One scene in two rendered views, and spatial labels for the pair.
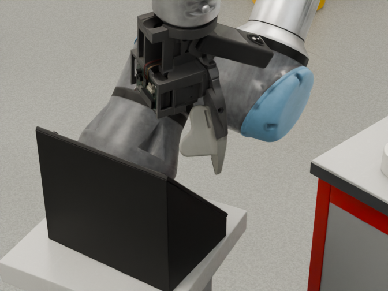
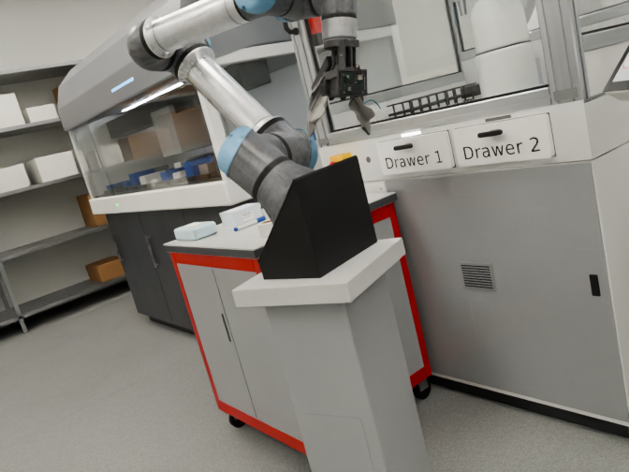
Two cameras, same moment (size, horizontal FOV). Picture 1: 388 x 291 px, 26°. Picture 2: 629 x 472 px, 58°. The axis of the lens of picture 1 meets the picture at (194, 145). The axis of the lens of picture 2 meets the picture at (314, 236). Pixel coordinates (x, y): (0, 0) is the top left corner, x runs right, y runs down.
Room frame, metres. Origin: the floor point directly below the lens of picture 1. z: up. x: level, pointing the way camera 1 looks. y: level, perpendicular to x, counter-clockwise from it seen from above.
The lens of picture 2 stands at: (0.86, 1.28, 1.06)
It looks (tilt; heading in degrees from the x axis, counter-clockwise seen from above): 12 degrees down; 277
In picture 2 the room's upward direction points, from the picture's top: 14 degrees counter-clockwise
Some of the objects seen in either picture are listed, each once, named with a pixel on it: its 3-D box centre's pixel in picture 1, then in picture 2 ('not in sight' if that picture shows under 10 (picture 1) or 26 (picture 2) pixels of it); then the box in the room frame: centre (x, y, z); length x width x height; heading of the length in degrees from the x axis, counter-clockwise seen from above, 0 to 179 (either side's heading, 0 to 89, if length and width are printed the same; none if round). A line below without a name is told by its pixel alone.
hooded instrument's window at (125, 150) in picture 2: not in sight; (221, 127); (1.62, -2.02, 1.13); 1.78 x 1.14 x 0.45; 133
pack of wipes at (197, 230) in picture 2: not in sight; (195, 230); (1.49, -0.64, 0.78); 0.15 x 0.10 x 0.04; 135
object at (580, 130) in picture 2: not in sight; (509, 122); (0.33, -0.83, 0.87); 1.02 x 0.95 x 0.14; 133
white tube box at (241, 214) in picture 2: not in sight; (241, 214); (1.34, -0.74, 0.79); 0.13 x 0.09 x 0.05; 44
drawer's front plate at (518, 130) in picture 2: not in sight; (500, 142); (0.49, -0.30, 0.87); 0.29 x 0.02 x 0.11; 133
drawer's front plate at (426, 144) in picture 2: not in sight; (413, 154); (0.71, -0.53, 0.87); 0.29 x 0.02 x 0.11; 133
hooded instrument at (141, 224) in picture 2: not in sight; (234, 168); (1.62, -2.04, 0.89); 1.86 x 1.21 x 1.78; 133
